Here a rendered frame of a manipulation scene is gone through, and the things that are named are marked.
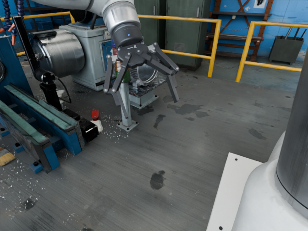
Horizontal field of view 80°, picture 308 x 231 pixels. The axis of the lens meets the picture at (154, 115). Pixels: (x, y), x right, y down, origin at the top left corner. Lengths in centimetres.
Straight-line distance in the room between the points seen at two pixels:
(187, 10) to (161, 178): 336
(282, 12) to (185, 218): 517
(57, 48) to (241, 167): 97
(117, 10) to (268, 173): 45
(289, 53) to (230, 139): 434
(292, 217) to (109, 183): 54
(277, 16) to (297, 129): 528
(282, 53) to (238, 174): 458
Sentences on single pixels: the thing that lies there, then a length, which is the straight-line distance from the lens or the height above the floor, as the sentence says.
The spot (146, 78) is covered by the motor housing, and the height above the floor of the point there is 94.
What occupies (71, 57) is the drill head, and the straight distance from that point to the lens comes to 111.
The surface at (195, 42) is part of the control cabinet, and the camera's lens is 376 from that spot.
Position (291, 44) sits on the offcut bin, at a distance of 506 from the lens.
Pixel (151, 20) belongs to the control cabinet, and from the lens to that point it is 408.
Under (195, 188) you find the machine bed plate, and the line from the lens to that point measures 65.
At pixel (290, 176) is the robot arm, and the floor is 119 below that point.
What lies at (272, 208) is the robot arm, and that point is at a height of 115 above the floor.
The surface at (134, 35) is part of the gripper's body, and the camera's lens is 49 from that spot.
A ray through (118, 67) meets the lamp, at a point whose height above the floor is 109.
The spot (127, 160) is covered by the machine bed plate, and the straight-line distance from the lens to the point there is 72.
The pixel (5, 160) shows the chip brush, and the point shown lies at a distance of 90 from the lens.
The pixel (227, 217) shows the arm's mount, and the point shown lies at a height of 87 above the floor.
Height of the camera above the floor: 133
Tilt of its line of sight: 34 degrees down
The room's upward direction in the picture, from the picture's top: straight up
